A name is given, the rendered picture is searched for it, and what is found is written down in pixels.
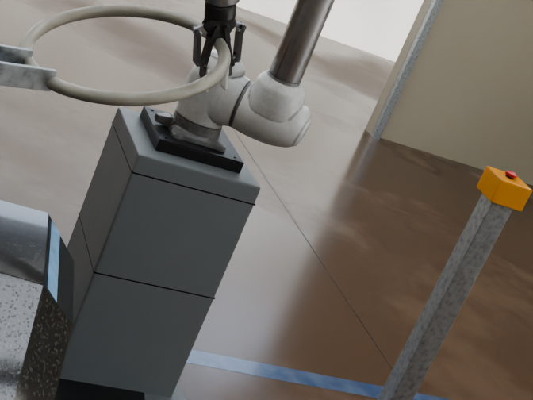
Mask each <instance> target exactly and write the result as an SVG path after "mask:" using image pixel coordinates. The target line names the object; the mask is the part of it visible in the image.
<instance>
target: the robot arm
mask: <svg viewBox="0 0 533 400"><path fill-rule="evenodd" d="M239 1H240V0H205V18H204V20H203V22H202V24H201V25H199V26H195V25H193V26H192V27H191V29H192V31H193V34H194V45H193V62H194V63H195V65H194V66H193V68H192V69H191V71H190V73H189V75H188V77H187V79H186V81H185V84H184V85H186V84H188V83H192V82H194V81H196V80H198V79H200V78H202V77H204V76H205V75H207V74H208V73H210V72H211V70H212V69H214V68H215V66H216V65H217V61H218V55H217V50H216V49H213V44H214V43H215V42H216V39H217V38H223V39H224V40H225V42H226V43H227V45H228V47H229V50H230V53H231V63H230V66H229V69H228V71H227V73H226V75H225V76H224V77H223V79H222V80H221V81H220V82H218V83H217V84H216V85H215V86H213V87H211V88H210V89H208V90H206V91H204V92H202V93H200V94H198V95H195V96H193V97H191V98H187V99H183V100H180V101H178V105H177V107H176V109H175V111H174V113H156V114H155V119H154V120H155V121H156V122H158V123H160V124H162V125H165V126H166V127H167V128H168V129H169V131H170V133H171V134H170V136H171V137H173V138H175V139H178V140H184V141H188V142H190V143H194V144H199V145H201V146H205V147H207V148H212V149H215V150H217V151H219V152H225V150H226V147H225V146H224V145H223V143H222V142H221V141H220V138H219V136H220V131H221V129H222V126H223V125H225V126H230V127H232V128H234V129H235V130H237V131H239V132H240V133H242V134H244V135H246V136H248V137H250V138H252V139H254V140H257V141H260V142H262V143H264V144H268V145H272V146H276V147H282V148H289V147H293V146H297V145H299V143H300V142H301V140H302V138H303V136H304V135H305V133H306V132H307V130H308V128H309V126H310V124H311V113H310V111H309V108H308V107H307V106H305V105H304V100H305V89H304V87H303V84H302V82H301V80H302V78H303V75H304V73H305V70H306V68H307V66H308V64H309V61H310V58H311V56H312V53H313V51H314V48H315V47H316V43H317V41H318V39H319V37H320V34H321V31H322V29H323V27H324V24H325V22H326V20H327V18H328V15H329V14H330V11H331V9H332V6H333V3H334V1H335V0H297V1H296V3H295V6H294V8H293V11H292V13H291V15H290V19H289V21H288V24H287V26H286V29H285V32H284V33H283V36H282V39H281V42H280V44H279V46H278V50H277V51H276V54H275V56H274V59H273V62H272V64H271V66H270V69H269V70H266V71H264V72H262V73H261V74H259V76H258V78H257V79H256V80H255V81H254V82H252V81H251V80H250V79H249V78H248V77H246V76H245V75H244V74H245V71H246V70H245V67H244V65H243V63H242V62H241V61H240V60H241V52H242V44H243V34H244V32H245V30H246V28H247V26H246V25H245V24H244V23H243V22H242V21H240V22H238V21H236V3H238V2H239ZM234 28H235V30H236V31H235V38H234V46H233V54H232V46H231V37H230V32H231V31H232V30H233V29H234ZM203 29H204V30H205V31H206V32H207V33H206V36H205V37H206V39H205V44H204V48H203V50H202V53H201V35H202V31H203ZM212 49H213V50H212Z"/></svg>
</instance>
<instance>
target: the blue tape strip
mask: <svg viewBox="0 0 533 400"><path fill-rule="evenodd" d="M59 239H60V233H59V231H58V229H57V228H56V226H55V224H54V223H53V221H52V227H51V239H50V251H49V263H48V286H47V288H48V290H49V291H50V293H51V294H52V296H53V298H54V299H55V300H56V302H57V290H58V273H59Z"/></svg>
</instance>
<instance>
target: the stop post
mask: <svg viewBox="0 0 533 400"><path fill-rule="evenodd" d="M477 188H478V189H479V191H480V192H481V193H482V195H481V197H480V198H479V200H478V202H477V205H476V206H475V208H474V211H473V213H472V214H471V216H470V219H469V220H468V222H467V224H466V227H465V228H464V230H463V232H462V235H461V236H460V237H459V239H458V242H457V244H456V245H455V247H454V250H453V252H452V253H451V256H450V258H449V260H448V261H447V264H446V266H445V268H444V269H443V272H442V274H441V275H440V277H439V279H438V281H437V283H436V285H435V287H434V289H433V291H432V293H431V295H430V297H429V299H428V301H427V303H426V305H425V307H424V309H423V311H422V312H421V314H420V316H419V318H418V320H417V322H416V324H415V326H414V328H413V330H412V332H411V334H410V336H409V338H408V340H407V342H406V344H405V346H404V348H403V349H402V351H401V354H400V355H399V357H398V359H397V362H396V363H395V365H394V367H393V370H392V371H391V373H390V375H389V378H388V379H387V381H386V383H385V385H384V387H383V388H382V391H381V393H380V394H379V396H378V399H377V400H413V399H414V397H415V395H416V392H417V391H418V389H419V387H420V385H421V383H422V382H423V380H424V377H425V375H426V374H427V372H428V370H429V368H430V366H431V364H432V362H433V360H434V358H435V356H436V355H437V353H438V351H439V349H440V347H441V345H442V343H443V341H444V339H445V338H446V336H447V334H448V332H449V330H450V328H451V326H452V324H453V323H454V320H455V318H456V317H457V315H458V312H459V310H460V309H461V307H462V305H463V303H464V301H465V300H466V297H467V295H468V293H469V292H470V290H471V288H472V286H473V284H474V282H475V280H476V278H477V276H478V275H479V273H480V271H481V269H482V267H483V265H484V263H485V261H486V259H487V258H488V256H489V253H490V252H491V250H492V248H493V245H494V244H495V242H496V241H497V238H498V237H499V235H500V232H501V230H502V229H503V227H504V225H505V223H506V221H507V220H508V217H509V215H510V213H511V212H512V210H518V211H522V209H523V208H524V206H525V204H526V202H527V200H528V198H529V196H530V195H531V192H532V189H531V188H530V187H529V186H528V185H526V184H525V183H524V182H523V181H522V180H521V179H520V178H519V177H518V176H517V178H516V179H514V178H512V177H509V176H508V175H506V174H505V171H501V170H498V169H496V168H493V167H490V166H487V167H486V168H485V170H484V172H483V174H482V176H481V178H480V180H479V182H478V184H477Z"/></svg>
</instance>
